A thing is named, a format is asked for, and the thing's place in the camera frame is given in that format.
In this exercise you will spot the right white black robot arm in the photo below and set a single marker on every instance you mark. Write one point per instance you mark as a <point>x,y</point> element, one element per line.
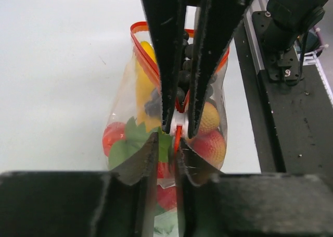
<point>290,18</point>

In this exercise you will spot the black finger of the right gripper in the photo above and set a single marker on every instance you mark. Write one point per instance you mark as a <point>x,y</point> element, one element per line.
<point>216,25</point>

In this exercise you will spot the yellow banana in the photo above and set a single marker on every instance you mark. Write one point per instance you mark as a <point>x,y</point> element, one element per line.
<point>148,98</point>

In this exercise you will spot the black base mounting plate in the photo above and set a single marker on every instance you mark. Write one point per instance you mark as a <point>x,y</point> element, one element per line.
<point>292,126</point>

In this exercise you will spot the white slotted cable duct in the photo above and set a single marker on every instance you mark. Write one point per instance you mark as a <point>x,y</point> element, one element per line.
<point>323,76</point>

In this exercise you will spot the clear zip bag red zipper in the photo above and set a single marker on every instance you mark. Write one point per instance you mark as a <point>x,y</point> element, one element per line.
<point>124,106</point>

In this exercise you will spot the dark purple grape bunch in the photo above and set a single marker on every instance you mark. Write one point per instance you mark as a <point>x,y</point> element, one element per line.
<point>184,73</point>

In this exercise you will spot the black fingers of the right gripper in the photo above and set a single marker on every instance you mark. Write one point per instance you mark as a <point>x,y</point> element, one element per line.
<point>166,20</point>

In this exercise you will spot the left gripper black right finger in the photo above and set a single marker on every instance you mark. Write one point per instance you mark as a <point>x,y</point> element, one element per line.
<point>212,203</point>

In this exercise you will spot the aluminium frame rail front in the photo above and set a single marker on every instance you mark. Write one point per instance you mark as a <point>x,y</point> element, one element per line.
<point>257,5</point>

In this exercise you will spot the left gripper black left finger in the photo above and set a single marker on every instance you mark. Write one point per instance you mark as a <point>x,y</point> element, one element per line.
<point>120,202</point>

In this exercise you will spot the red cherry bunch with leaf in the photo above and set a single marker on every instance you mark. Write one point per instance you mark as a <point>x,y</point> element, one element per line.
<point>122,139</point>

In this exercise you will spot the green white lettuce head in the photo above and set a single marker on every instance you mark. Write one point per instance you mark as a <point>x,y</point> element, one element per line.
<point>166,224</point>

